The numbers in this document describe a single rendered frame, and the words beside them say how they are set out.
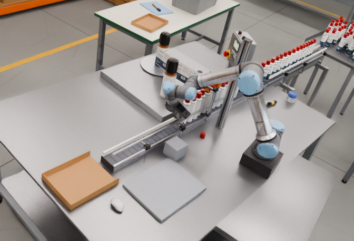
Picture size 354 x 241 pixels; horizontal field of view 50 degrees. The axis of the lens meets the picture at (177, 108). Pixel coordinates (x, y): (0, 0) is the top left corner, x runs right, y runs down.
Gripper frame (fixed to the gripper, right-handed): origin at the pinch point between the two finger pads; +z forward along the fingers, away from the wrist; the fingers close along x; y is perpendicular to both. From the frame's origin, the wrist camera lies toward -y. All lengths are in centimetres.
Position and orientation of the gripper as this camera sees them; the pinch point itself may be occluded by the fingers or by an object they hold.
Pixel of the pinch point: (180, 118)
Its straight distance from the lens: 245.6
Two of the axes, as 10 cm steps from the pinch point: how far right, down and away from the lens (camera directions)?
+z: 1.7, 5.4, 8.3
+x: -6.8, 6.7, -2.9
